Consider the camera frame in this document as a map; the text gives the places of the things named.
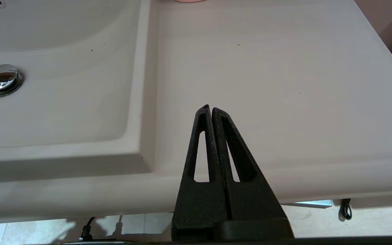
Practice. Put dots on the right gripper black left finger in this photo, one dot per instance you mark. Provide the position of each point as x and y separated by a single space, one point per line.
199 204

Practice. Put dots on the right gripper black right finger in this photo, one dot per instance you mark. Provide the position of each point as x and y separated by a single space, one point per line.
250 200

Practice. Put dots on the white ceramic sink basin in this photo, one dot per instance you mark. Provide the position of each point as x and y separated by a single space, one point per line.
63 102

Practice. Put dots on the pink soap pump bottle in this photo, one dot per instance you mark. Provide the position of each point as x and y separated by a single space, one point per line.
189 1

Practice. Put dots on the chrome drain stopper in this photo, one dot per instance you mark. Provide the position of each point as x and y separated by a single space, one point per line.
0 80

